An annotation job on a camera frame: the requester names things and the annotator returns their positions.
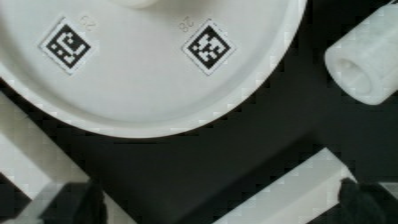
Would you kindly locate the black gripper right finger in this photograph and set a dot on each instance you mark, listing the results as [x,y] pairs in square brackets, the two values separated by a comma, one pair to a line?
[368,200]

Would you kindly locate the white cylindrical table leg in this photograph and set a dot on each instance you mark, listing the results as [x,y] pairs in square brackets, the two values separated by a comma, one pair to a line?
[360,57]

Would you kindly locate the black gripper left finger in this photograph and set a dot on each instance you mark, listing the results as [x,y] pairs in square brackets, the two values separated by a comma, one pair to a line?
[76,206]

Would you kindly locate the white round table top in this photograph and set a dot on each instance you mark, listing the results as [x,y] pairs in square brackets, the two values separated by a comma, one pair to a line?
[137,67]

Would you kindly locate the white right fence bar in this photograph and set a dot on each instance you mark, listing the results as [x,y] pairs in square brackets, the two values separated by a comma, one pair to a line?
[298,196]

